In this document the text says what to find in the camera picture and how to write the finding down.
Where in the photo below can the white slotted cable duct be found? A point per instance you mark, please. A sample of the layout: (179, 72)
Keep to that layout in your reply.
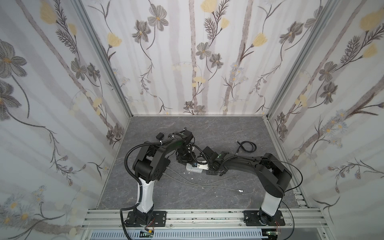
(207, 234)

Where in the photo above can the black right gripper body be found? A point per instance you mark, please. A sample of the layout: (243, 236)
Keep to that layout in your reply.
(211, 163)

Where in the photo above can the black power adapter with cable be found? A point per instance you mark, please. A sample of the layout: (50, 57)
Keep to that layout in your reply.
(161, 137)

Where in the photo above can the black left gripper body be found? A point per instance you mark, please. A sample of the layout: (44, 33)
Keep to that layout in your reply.
(186, 154)

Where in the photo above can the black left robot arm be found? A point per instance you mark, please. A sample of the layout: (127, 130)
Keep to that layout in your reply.
(146, 163)

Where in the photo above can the white rectangular device box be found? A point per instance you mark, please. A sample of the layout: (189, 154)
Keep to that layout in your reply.
(191, 168)

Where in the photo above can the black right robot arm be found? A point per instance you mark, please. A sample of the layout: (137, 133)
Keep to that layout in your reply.
(273, 174)

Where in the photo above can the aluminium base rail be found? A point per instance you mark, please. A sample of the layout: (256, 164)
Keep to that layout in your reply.
(291, 224)

